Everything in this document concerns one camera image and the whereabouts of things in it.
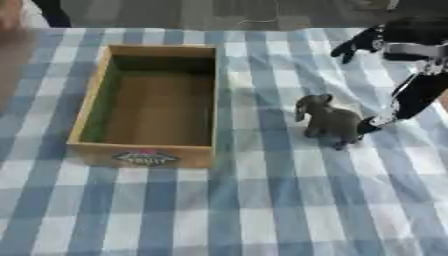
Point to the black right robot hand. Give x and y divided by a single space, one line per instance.
417 31

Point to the tan cardboard box green inside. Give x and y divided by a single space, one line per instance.
153 110

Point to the grey toy elephant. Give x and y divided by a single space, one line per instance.
333 120

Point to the person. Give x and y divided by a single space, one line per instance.
51 11

